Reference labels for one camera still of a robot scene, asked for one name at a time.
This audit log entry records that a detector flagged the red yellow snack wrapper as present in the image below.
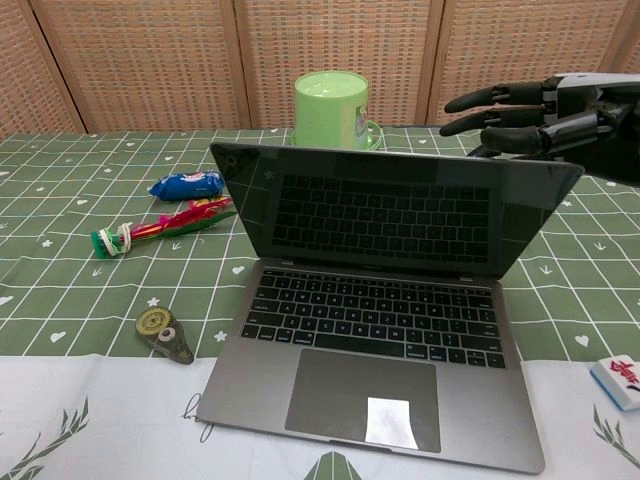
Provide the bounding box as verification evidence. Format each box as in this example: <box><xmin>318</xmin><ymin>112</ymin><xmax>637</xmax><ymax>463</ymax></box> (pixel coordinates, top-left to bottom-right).
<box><xmin>90</xmin><ymin>196</ymin><xmax>239</xmax><ymax>259</ymax></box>

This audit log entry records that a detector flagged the green grid deer tablecloth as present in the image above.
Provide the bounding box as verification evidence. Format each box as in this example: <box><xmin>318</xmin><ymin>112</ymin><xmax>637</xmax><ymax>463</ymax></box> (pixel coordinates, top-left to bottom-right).
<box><xmin>0</xmin><ymin>124</ymin><xmax>640</xmax><ymax>480</ymax></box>

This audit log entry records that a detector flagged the blue snack packet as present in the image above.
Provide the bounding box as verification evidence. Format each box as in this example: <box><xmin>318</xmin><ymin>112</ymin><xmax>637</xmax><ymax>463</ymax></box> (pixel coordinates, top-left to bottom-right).
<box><xmin>148</xmin><ymin>170</ymin><xmax>226</xmax><ymax>203</ymax></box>

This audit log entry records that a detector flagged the green upturned plastic bucket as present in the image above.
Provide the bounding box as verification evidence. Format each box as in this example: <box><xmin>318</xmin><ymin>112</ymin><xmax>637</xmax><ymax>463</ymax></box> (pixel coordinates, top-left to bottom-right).
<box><xmin>291</xmin><ymin>71</ymin><xmax>385</xmax><ymax>152</ymax></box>

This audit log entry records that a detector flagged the olive correction tape dispenser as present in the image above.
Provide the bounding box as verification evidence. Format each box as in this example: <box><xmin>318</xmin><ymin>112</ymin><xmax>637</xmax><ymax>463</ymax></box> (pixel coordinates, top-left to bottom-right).
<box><xmin>135</xmin><ymin>306</ymin><xmax>195</xmax><ymax>365</ymax></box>

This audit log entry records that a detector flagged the woven bamboo folding screen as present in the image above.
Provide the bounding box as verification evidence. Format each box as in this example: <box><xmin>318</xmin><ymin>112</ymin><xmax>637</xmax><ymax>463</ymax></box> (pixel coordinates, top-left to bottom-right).
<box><xmin>0</xmin><ymin>0</ymin><xmax>640</xmax><ymax>142</ymax></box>

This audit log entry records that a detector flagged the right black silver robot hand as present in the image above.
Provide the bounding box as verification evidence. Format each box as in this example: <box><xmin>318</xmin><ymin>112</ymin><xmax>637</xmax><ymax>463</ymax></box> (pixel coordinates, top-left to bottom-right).
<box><xmin>439</xmin><ymin>73</ymin><xmax>640</xmax><ymax>187</ymax></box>

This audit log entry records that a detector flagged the silver open laptop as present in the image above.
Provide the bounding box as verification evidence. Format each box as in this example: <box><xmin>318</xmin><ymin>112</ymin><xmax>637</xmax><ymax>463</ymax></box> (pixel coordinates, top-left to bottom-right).
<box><xmin>196</xmin><ymin>141</ymin><xmax>586</xmax><ymax>475</ymax></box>

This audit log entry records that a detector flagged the white mahjong tile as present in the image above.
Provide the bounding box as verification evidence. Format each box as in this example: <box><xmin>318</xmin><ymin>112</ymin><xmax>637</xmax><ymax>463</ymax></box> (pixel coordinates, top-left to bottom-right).
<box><xmin>589</xmin><ymin>353</ymin><xmax>640</xmax><ymax>412</ymax></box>

